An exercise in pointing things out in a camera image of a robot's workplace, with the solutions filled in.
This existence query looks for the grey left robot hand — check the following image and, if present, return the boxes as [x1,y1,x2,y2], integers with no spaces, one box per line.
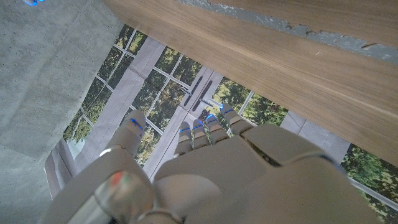
[37,103,384,224]

